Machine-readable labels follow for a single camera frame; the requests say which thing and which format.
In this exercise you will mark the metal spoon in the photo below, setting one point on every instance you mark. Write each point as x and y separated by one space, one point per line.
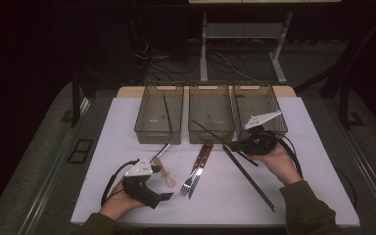
162 151

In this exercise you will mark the metal floor rail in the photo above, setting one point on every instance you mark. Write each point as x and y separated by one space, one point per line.
45 186
372 182

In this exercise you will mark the person's left hand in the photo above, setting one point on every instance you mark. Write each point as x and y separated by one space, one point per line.
117 205

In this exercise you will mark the smoky clear plastic bin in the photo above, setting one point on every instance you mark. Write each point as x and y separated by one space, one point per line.
258 101
210 107
153 114

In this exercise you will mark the person's right hand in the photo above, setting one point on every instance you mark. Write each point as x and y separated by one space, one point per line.
282 164

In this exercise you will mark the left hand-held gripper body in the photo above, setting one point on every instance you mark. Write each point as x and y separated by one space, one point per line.
138 191

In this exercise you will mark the white metal desk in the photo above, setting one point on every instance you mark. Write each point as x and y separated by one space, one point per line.
203 49

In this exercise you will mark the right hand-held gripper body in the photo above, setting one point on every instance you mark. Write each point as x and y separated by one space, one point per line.
259 143

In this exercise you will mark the black metal stand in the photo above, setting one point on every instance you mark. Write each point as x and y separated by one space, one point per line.
75 104
344 107

